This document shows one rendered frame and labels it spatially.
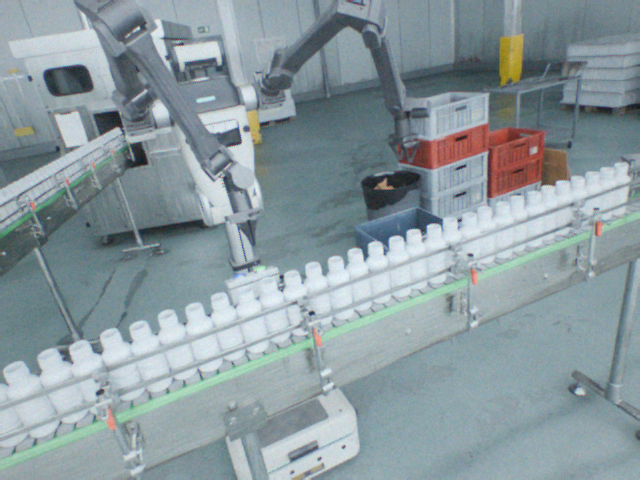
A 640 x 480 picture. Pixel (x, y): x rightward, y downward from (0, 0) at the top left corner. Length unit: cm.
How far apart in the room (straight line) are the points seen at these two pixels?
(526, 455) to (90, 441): 166
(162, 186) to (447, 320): 383
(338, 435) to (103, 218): 371
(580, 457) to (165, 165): 399
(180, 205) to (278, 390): 378
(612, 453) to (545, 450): 25
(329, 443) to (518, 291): 99
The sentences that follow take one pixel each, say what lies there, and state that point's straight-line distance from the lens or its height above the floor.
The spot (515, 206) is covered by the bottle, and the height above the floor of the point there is 115.
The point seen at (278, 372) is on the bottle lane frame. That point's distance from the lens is 113.
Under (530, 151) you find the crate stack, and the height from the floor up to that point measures 53.
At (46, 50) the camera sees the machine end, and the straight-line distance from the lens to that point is 480.
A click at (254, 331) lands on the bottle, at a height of 107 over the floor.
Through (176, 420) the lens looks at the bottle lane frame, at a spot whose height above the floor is 93.
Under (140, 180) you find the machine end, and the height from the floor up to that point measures 63.
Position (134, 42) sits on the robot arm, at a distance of 107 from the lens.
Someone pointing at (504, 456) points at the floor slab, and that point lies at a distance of 217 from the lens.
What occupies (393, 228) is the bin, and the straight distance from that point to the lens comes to 191.
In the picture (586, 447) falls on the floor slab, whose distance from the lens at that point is 228.
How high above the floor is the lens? 167
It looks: 24 degrees down
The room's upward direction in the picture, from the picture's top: 9 degrees counter-clockwise
